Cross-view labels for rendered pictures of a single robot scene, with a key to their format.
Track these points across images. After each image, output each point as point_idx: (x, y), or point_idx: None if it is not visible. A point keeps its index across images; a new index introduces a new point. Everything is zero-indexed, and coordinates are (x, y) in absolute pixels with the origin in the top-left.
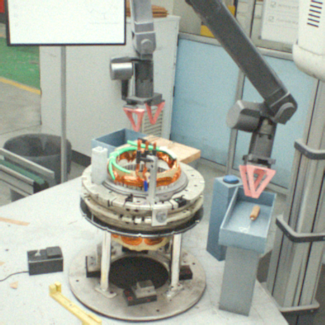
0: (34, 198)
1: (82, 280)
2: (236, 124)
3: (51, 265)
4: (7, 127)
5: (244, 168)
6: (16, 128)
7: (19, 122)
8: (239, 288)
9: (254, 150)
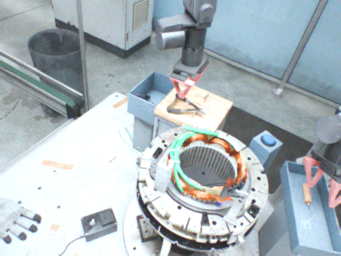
0: (71, 130)
1: (139, 247)
2: (334, 142)
3: (106, 231)
4: (24, 6)
5: (311, 163)
6: (32, 7)
7: (34, 1)
8: (284, 254)
9: (338, 159)
